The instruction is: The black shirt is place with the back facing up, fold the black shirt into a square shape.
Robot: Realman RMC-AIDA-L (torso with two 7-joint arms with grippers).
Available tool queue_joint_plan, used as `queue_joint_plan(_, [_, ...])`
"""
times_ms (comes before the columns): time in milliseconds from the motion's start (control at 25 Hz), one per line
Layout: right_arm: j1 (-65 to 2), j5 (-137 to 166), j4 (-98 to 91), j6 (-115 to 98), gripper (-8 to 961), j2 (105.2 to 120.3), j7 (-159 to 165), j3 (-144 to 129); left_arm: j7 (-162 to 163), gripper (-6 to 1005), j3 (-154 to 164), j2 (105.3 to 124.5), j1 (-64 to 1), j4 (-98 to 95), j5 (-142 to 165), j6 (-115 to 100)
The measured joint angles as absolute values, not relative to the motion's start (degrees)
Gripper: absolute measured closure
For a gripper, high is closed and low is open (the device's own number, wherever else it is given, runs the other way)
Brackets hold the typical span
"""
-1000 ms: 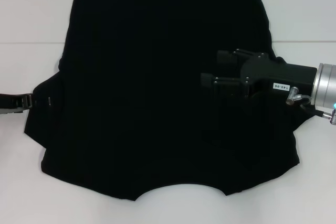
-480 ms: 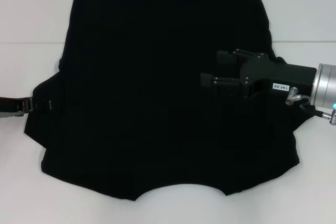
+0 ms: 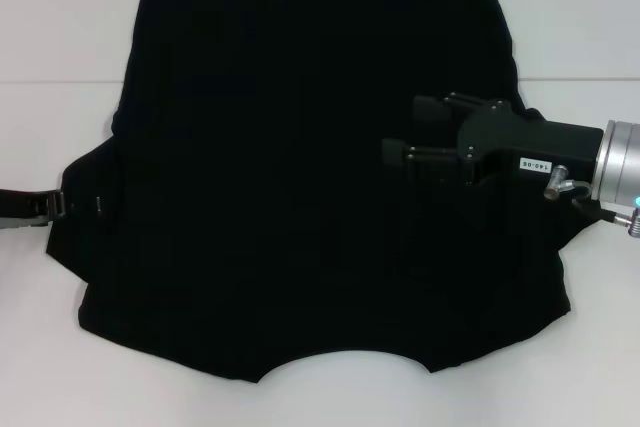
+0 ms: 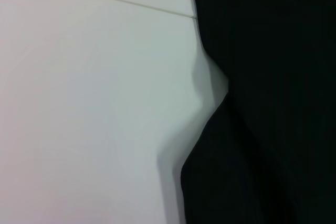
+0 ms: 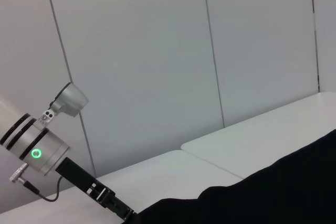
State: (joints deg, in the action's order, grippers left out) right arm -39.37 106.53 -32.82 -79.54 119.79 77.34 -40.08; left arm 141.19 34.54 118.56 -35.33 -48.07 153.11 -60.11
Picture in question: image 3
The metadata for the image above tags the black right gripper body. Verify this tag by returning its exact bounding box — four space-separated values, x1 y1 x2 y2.
451 98 606 189

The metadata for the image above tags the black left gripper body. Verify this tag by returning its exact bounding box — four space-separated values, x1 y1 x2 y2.
0 188 51 233

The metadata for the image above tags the black t-shirt with white print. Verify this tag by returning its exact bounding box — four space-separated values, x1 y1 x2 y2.
44 0 604 387

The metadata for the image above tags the right gripper cable with plug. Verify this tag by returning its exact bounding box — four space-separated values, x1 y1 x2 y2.
543 164 640 238

